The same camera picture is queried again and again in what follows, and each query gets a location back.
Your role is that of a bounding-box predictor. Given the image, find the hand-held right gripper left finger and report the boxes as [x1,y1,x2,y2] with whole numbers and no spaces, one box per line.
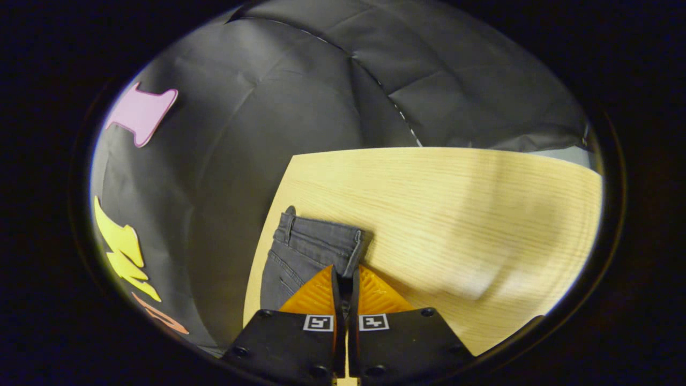
[221,264,345,386]

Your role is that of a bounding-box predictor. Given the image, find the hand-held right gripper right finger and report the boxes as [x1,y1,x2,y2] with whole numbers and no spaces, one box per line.
[347,264,476,386]

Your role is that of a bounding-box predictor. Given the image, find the dark grey jeans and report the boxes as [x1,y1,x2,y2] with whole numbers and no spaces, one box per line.
[259,212,374,313]

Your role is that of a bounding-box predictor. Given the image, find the black backdrop cloth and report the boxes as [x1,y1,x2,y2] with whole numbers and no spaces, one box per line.
[88,0,596,350]

